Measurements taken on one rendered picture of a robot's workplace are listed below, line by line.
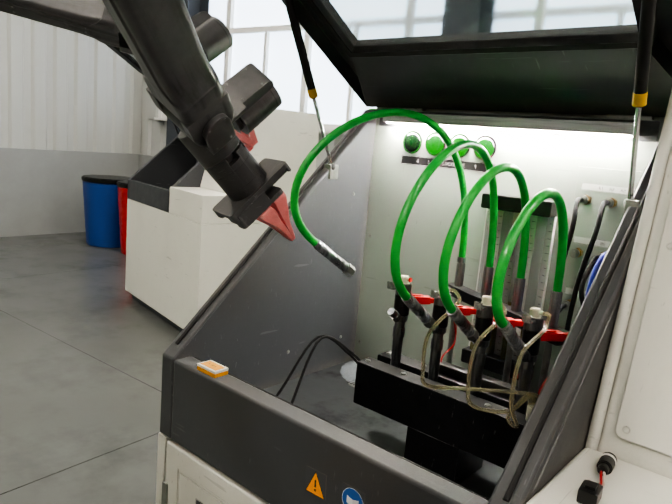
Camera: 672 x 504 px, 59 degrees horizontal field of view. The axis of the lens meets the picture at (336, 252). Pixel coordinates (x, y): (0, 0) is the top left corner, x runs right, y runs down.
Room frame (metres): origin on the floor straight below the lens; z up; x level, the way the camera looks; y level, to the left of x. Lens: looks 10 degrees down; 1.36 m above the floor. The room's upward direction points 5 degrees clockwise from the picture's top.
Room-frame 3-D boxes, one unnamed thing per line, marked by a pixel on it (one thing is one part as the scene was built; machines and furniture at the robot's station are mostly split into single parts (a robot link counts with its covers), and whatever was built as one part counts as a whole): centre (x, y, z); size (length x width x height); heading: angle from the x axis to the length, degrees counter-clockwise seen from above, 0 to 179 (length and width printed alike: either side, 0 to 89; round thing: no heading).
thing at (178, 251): (4.36, 1.02, 1.00); 1.30 x 1.09 x 1.99; 39
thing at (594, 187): (1.08, -0.48, 1.20); 0.13 x 0.03 x 0.31; 50
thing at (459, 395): (0.96, -0.22, 0.91); 0.34 x 0.10 x 0.15; 50
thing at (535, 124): (1.24, -0.30, 1.43); 0.54 x 0.03 x 0.02; 50
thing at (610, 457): (0.68, -0.34, 0.99); 0.12 x 0.02 x 0.02; 145
